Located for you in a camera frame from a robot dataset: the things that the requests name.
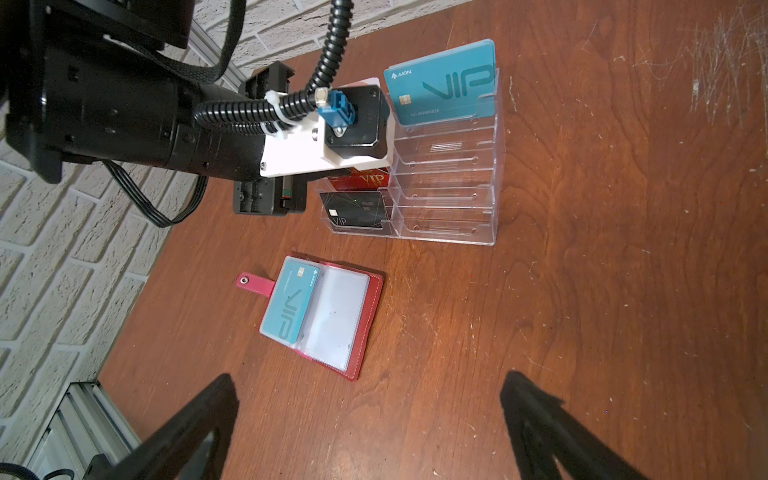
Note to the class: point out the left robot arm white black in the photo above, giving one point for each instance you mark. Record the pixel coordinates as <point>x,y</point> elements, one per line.
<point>88,82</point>

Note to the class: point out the black VIP card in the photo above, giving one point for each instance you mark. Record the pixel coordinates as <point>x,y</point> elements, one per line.
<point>355,209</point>

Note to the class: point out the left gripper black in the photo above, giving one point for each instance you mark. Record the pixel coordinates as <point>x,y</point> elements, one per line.
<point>270,144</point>

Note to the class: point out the red VIP card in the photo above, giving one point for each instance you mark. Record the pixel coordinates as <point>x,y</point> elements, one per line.
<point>355,180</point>

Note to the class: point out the clear acrylic card display stand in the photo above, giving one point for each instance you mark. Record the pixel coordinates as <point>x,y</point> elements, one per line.
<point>445,182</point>

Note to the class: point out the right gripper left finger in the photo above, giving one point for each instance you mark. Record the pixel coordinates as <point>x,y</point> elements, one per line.
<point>193,444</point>

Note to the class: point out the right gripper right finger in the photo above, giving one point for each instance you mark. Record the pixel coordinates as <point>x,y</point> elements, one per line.
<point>548,442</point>

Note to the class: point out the red leather card wallet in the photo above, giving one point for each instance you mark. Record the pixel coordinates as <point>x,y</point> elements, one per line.
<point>339,318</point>

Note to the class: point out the teal VIP card in stand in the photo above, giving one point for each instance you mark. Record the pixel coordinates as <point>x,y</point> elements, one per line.
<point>454,84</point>

